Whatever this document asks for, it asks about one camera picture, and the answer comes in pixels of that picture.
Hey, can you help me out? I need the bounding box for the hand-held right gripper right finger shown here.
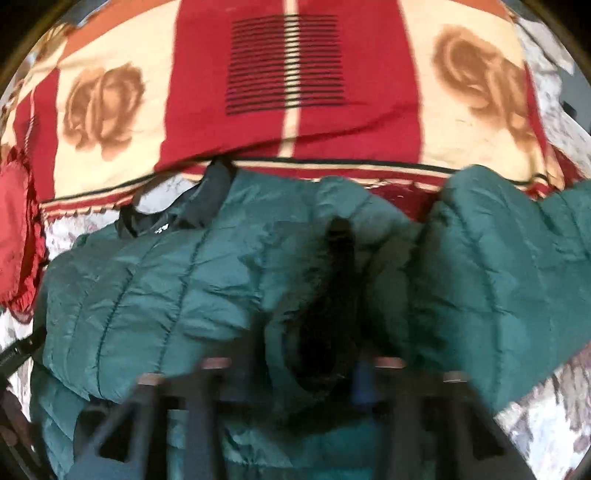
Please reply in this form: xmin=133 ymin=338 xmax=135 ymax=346
xmin=350 ymin=356 xmax=537 ymax=480

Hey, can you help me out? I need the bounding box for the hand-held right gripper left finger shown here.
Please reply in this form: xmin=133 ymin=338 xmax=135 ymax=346
xmin=69 ymin=356 xmax=260 ymax=480

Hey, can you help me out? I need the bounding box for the green puffer jacket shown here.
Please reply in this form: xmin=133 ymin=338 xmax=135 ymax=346
xmin=32 ymin=159 xmax=591 ymax=480

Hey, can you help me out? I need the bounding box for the red heart pillow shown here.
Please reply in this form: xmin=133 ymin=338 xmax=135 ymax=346
xmin=0 ymin=147 xmax=49 ymax=320

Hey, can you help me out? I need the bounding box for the white floral fleece blanket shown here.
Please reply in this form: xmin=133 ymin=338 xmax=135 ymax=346
xmin=0 ymin=18 xmax=591 ymax=480

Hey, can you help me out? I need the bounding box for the red cream rose blanket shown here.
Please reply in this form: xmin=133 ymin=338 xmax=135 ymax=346
xmin=0 ymin=0 xmax=583 ymax=219

